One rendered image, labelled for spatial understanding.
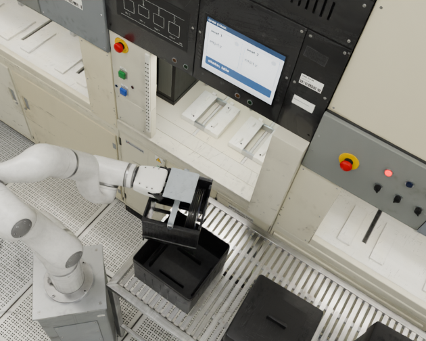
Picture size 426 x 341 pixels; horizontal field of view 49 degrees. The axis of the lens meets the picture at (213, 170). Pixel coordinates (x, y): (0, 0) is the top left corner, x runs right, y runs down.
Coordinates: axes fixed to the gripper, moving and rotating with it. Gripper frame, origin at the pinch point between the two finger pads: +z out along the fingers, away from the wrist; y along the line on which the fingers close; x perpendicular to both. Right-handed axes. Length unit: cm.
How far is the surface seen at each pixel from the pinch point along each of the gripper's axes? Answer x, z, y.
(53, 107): -61, -85, -68
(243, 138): -34, 18, -56
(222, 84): 18.9, 5.7, -33.2
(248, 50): 39, 12, -31
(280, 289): -39, 46, 11
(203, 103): -35, -5, -72
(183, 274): -48.3, 6.8, 10.4
